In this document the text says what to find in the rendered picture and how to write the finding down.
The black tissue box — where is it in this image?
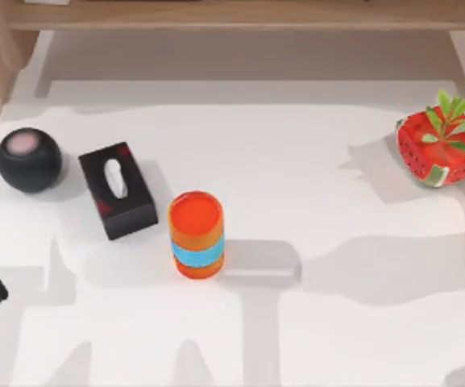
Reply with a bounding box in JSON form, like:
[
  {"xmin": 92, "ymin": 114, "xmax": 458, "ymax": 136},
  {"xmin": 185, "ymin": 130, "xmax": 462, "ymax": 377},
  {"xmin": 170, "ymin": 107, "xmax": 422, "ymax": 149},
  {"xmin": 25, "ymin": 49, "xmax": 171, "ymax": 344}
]
[{"xmin": 77, "ymin": 141, "xmax": 160, "ymax": 242}]

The wooden shelf unit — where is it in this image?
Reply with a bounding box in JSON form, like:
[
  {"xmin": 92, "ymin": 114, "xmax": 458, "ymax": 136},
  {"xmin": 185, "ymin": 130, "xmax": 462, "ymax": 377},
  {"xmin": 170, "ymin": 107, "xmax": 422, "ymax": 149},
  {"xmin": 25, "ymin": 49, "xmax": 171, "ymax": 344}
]
[{"xmin": 0, "ymin": 0, "xmax": 465, "ymax": 124}]

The black round speaker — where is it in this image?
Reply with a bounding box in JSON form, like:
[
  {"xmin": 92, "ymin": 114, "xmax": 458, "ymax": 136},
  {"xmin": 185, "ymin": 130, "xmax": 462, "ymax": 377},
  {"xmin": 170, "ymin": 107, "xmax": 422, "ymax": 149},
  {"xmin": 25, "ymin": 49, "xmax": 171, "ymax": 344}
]
[{"xmin": 0, "ymin": 127, "xmax": 64, "ymax": 194}]

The red watermelon plant pot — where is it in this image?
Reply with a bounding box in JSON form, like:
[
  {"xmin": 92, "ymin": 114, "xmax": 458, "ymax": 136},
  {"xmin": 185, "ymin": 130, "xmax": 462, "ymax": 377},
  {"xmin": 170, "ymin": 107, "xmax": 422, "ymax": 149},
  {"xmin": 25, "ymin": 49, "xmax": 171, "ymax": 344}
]
[{"xmin": 395, "ymin": 84, "xmax": 465, "ymax": 189}]

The orange and blue can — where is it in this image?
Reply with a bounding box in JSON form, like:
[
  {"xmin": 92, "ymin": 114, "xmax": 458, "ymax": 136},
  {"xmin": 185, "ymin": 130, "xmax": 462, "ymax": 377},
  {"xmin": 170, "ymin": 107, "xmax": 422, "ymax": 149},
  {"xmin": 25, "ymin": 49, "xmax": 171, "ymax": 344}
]
[{"xmin": 167, "ymin": 190, "xmax": 226, "ymax": 280}]

